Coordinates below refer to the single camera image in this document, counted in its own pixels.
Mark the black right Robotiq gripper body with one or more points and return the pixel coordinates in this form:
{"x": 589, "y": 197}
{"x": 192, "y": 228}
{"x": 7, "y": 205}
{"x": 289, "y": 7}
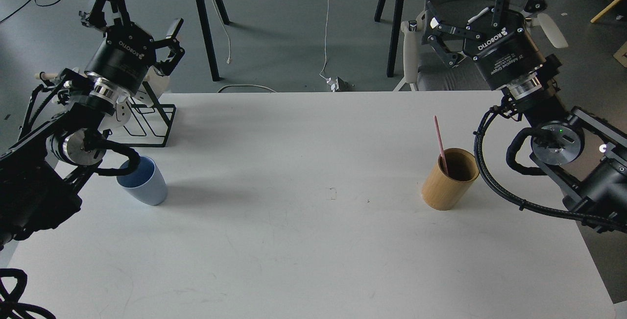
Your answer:
{"x": 506, "y": 56}

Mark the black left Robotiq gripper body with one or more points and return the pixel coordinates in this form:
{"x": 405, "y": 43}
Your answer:
{"x": 124, "y": 56}

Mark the pink chopstick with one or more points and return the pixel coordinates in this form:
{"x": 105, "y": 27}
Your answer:
{"x": 441, "y": 147}

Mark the light blue plastic cup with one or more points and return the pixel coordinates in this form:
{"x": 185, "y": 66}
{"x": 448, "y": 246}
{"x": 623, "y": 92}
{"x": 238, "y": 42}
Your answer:
{"x": 146, "y": 183}

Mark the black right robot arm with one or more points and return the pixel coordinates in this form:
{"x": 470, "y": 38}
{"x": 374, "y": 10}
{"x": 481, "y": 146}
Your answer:
{"x": 583, "y": 154}

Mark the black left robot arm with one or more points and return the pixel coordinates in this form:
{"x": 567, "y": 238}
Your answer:
{"x": 64, "y": 138}

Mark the white cup on rack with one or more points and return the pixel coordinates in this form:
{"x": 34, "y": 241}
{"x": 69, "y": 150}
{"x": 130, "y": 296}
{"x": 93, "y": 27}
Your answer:
{"x": 158, "y": 83}

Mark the bamboo wooden cup holder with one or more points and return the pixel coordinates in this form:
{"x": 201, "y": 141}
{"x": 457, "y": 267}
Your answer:
{"x": 450, "y": 179}

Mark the grey office chair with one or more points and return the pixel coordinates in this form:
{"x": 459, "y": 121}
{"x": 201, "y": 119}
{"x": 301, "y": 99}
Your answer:
{"x": 424, "y": 70}

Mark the black table legs left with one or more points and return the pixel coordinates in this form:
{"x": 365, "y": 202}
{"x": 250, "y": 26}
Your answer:
{"x": 207, "y": 38}

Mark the wooden stick far right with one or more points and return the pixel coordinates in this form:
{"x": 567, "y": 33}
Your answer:
{"x": 604, "y": 11}

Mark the white power adapter on floor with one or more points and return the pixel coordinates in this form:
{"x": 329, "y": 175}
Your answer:
{"x": 338, "y": 85}

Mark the black wire cup rack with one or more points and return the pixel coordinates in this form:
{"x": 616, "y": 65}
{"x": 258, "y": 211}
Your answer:
{"x": 143, "y": 121}

